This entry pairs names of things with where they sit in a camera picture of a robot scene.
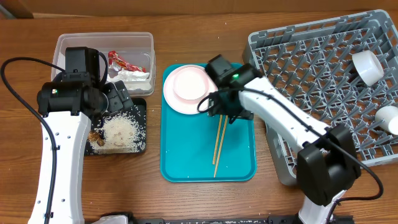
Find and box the teal plastic tray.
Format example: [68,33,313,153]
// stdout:
[160,62,258,183]

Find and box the red snack wrapper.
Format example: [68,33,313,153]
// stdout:
[108,50,146,72]

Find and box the clear plastic bin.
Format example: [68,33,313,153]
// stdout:
[52,32,156,96]

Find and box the black plastic tray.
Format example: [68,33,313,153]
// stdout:
[83,97,147,157]

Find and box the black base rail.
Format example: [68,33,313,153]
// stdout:
[86,211,355,224]

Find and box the pile of rice grains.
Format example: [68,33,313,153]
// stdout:
[88,105,147,154]

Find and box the grey bowl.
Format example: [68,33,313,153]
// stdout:
[352,50,384,86]

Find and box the grey dishwasher rack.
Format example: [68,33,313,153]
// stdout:
[243,10,397,166]

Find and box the small pink plate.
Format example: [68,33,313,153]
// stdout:
[173,66,209,101]

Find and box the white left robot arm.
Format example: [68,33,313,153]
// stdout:
[29,81,132,223]

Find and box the white tissue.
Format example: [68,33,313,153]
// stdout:
[107,70,152,91]

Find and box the brown food scrap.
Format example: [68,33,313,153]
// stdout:
[88,131,105,146]

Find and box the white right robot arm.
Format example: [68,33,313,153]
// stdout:
[205,62,361,223]

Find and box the wooden chopstick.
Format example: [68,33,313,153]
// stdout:
[212,114,223,165]
[213,115,228,178]

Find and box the large white plate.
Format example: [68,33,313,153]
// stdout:
[163,65,218,115]

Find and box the small white cup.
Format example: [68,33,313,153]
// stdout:
[375,106,398,135]

